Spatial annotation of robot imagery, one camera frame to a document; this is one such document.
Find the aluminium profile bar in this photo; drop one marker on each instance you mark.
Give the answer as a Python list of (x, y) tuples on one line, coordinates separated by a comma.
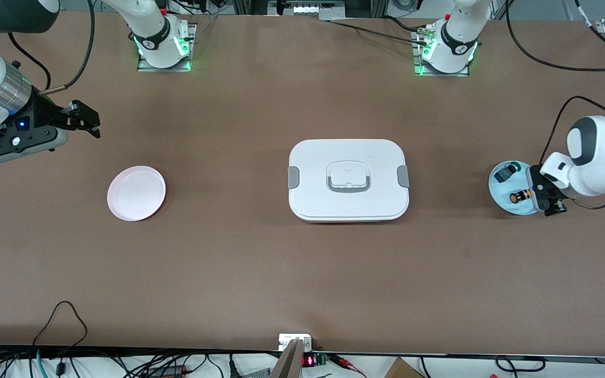
[(288, 362)]

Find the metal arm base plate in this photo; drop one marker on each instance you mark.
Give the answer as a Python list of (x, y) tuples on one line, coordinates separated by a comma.
[(424, 72), (147, 67)]

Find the white lidded lunch box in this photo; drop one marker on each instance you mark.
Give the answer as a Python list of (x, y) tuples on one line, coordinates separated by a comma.
[(348, 205)]

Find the brown cardboard piece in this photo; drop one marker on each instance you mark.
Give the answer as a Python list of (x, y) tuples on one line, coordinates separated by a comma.
[(402, 370)]

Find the light blue round plate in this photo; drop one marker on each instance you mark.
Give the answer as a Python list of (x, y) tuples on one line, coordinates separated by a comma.
[(507, 207)]

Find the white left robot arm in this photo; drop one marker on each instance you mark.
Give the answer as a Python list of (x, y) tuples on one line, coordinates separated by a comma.
[(602, 152)]

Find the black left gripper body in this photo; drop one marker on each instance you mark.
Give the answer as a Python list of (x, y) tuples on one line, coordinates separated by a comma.
[(541, 187)]

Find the pale pink round plate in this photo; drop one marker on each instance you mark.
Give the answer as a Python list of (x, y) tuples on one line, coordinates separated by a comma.
[(137, 193)]

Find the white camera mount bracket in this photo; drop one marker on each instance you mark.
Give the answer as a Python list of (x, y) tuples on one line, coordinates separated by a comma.
[(294, 338)]

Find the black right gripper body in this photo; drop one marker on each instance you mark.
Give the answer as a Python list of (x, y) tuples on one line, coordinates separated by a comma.
[(41, 116)]

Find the red clip lead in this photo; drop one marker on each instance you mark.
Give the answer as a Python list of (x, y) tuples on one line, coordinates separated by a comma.
[(347, 363)]

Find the red digit display board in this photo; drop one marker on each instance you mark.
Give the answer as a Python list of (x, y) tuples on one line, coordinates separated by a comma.
[(309, 360)]

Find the white light bar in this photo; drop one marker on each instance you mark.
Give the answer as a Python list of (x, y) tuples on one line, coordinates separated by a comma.
[(308, 8)]

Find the black power adapter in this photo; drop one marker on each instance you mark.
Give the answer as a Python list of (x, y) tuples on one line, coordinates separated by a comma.
[(168, 371)]

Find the metal corner bracket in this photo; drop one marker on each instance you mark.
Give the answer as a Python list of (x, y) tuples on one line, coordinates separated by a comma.
[(601, 24)]

